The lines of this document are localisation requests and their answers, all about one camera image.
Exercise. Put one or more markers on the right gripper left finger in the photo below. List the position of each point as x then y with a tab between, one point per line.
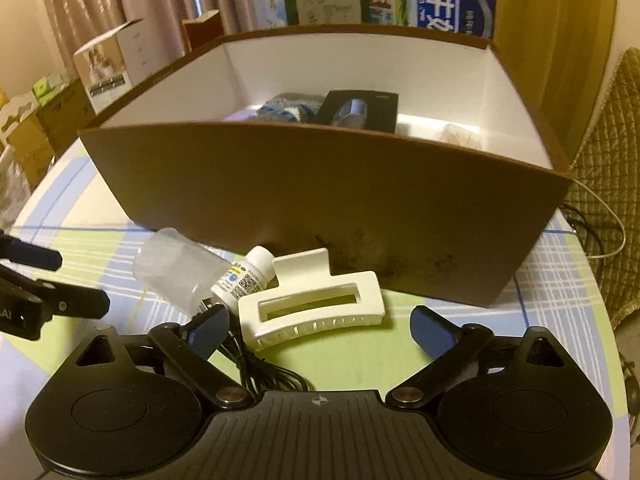
188	348

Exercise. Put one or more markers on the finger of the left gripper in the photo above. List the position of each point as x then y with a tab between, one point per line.
62	298
17	251

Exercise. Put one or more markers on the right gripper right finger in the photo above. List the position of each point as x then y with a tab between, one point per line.
453	350

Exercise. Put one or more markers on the clear plastic bottle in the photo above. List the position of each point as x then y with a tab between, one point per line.
178	270

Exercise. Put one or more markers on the small white pill bottle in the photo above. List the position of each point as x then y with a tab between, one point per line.
245	277

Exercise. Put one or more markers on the white hair claw clip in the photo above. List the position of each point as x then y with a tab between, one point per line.
307	300

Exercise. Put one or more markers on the bag of cotton swabs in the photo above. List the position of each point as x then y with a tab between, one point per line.
457	135

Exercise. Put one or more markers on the purple cosmetic tube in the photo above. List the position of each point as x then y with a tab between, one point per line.
242	116

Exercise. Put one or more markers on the black shaver box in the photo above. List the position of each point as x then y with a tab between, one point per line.
359	109

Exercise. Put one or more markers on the striped knitted pouch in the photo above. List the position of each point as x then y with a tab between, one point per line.
290	107

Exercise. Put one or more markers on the checked tablecloth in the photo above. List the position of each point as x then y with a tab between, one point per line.
73	211

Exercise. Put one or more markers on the stacked cardboard boxes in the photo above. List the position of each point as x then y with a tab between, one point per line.
34	135

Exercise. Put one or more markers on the large brown cardboard box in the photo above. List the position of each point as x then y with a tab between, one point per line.
428	217

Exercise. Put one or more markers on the white product box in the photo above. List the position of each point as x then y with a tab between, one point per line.
113	63

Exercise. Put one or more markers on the quilted olive chair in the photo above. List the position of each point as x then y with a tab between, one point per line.
607	167

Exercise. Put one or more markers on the wooden door panel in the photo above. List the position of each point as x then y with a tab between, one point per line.
555	52

